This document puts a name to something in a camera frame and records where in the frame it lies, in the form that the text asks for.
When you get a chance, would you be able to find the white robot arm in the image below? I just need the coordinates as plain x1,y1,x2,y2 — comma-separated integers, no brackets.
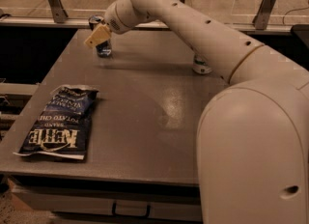
85,0,309,224

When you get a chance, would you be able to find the left metal railing bracket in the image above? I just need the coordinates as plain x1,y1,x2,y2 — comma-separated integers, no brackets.
47,0,68,23

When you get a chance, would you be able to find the right metal railing bracket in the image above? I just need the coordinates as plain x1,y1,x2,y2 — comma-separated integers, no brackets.
253,0,276,30

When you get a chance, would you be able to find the black drawer handle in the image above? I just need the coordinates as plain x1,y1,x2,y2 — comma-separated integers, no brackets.
112,201,151,218

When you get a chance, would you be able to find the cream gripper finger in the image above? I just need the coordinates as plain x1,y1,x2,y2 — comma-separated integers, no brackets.
84,23,111,48

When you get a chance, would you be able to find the blue silver redbull can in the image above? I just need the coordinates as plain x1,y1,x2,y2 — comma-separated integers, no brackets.
88,14,112,58

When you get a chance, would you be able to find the blue kettle chips bag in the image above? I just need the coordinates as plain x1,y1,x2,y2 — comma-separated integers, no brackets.
16,85,98,160

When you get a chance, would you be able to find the grey drawer with black handle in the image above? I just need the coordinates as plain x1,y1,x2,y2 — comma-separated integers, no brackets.
13,185,203,224

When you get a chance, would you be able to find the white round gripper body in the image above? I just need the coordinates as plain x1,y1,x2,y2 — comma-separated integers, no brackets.
104,0,152,34

